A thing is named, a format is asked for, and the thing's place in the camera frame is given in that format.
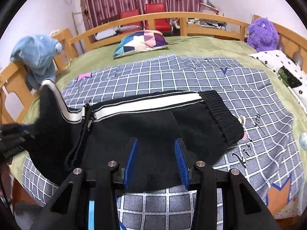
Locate red chair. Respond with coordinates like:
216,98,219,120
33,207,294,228
144,3,172,31
119,9,141,27

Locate star print cloth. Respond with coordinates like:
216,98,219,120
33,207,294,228
273,193,301,220

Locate green bed sheet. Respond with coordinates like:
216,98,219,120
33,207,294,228
8,36,307,180

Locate wooden rack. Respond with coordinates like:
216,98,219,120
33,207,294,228
72,3,90,32

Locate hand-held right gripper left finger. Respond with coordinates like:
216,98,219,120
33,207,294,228
30,138,139,230

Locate grey grid star blanket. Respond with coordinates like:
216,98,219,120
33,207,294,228
21,54,300,230

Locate colourful geometric pillow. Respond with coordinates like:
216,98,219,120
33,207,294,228
113,30,169,58

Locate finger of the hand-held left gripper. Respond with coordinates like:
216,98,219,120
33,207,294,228
14,123,36,136

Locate dark green cloth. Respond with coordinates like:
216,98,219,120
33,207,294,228
277,66,303,88

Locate small light blue toy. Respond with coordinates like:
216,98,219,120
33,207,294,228
299,132,307,150

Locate cluttered wooden desk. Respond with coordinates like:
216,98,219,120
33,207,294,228
186,0,227,31

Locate blue plush elephant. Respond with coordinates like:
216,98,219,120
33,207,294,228
10,35,63,90

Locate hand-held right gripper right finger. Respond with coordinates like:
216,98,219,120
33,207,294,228
174,138,281,230

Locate purple plush toy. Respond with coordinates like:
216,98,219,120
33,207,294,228
247,17,279,52

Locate black pants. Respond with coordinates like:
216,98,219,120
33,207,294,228
25,81,245,193

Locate wooden bed frame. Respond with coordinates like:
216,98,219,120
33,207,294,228
0,11,307,218

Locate white floral pillow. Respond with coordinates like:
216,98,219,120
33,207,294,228
249,50,307,112

